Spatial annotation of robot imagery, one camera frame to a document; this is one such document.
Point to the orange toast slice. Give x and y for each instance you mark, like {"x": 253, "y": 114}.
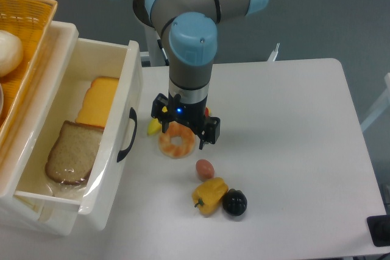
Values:
{"x": 97, "y": 102}

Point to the yellow bell pepper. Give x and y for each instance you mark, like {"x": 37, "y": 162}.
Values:
{"x": 208, "y": 195}

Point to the brown bread slice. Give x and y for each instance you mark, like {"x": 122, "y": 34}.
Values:
{"x": 72, "y": 156}

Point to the white plastic drawer box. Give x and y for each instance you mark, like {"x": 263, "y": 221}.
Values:
{"x": 67, "y": 66}

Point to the yellow banana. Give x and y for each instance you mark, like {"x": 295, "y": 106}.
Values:
{"x": 154, "y": 127}

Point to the yellow woven basket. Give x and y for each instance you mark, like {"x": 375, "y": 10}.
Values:
{"x": 28, "y": 21}

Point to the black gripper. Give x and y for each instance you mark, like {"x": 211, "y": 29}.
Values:
{"x": 187, "y": 107}

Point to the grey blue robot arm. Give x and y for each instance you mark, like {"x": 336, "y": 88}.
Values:
{"x": 188, "y": 33}

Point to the white frame at right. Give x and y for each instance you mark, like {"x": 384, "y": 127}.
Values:
{"x": 377, "y": 108}

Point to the brown egg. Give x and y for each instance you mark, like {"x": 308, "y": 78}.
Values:
{"x": 205, "y": 169}

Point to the black drawer handle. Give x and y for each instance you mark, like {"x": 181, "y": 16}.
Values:
{"x": 131, "y": 137}

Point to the black round fruit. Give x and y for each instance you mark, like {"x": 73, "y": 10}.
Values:
{"x": 234, "y": 202}

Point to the black device at edge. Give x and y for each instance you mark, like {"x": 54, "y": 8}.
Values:
{"x": 379, "y": 230}

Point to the white bun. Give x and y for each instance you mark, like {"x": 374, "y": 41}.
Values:
{"x": 11, "y": 52}

